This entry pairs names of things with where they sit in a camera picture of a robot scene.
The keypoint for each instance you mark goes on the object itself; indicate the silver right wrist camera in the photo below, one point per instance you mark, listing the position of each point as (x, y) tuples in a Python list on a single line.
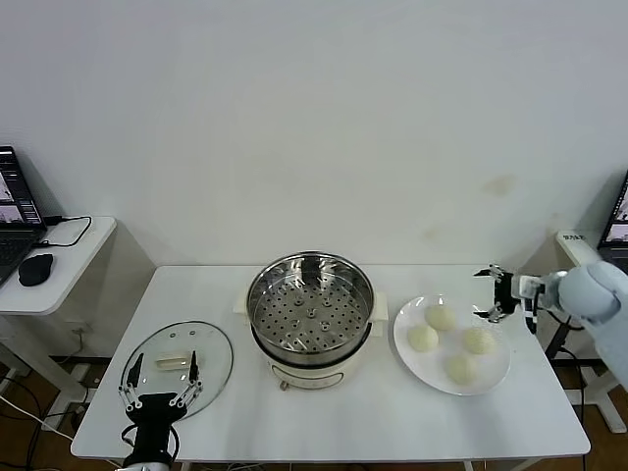
[(528, 287)]

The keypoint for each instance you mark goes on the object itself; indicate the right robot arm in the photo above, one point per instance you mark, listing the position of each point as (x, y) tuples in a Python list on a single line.
[(598, 289)]

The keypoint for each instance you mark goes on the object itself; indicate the stainless steel steamer basket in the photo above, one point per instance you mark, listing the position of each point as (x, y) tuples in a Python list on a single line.
[(314, 314)]

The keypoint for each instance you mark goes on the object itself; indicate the white round plate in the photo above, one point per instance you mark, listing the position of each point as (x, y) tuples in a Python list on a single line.
[(427, 375)]

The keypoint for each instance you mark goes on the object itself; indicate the black laptop with lit screen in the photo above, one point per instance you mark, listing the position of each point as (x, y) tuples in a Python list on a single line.
[(15, 206), (615, 230)]

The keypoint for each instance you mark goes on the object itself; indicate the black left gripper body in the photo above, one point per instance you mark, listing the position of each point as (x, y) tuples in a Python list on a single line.
[(154, 417)]

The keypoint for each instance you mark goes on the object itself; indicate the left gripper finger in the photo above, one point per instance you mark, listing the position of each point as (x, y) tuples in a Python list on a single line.
[(132, 382), (193, 373)]

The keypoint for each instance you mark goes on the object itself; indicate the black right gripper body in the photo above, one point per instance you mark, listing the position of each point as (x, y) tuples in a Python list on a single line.
[(505, 294)]

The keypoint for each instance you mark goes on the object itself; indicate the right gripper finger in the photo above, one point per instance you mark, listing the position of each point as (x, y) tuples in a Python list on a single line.
[(496, 271), (496, 312)]

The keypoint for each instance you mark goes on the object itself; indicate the black computer mouse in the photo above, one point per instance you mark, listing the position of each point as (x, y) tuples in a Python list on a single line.
[(35, 270)]

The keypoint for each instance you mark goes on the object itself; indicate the white steamed baozi bun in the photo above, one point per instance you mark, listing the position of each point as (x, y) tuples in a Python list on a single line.
[(422, 338), (440, 318), (478, 341), (461, 370)]

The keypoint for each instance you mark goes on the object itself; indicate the white side table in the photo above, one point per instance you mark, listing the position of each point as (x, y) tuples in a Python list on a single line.
[(73, 275), (574, 246)]

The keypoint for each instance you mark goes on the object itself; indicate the round glass pot lid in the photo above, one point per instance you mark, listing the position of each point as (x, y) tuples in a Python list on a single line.
[(211, 358)]

